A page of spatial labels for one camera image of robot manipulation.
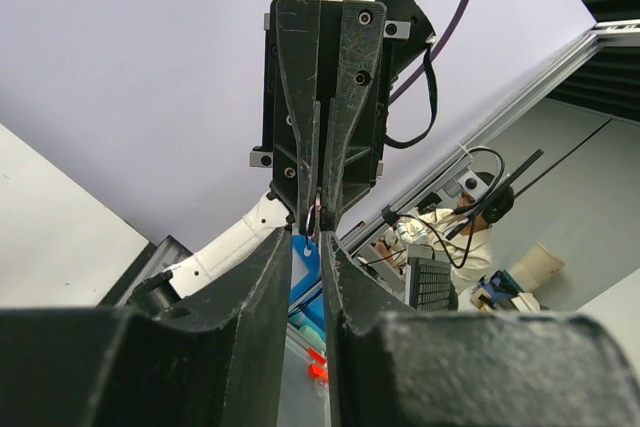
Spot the small metal keyring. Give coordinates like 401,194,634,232
303,197,322,239

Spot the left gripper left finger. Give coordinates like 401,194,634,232
156,230,292,426

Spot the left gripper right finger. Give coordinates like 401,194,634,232
320,231,420,426

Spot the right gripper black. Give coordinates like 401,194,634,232
250,0,413,234

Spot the person in white shirt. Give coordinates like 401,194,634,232
376,187,515,294

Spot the blue key tag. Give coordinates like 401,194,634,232
289,235,320,304

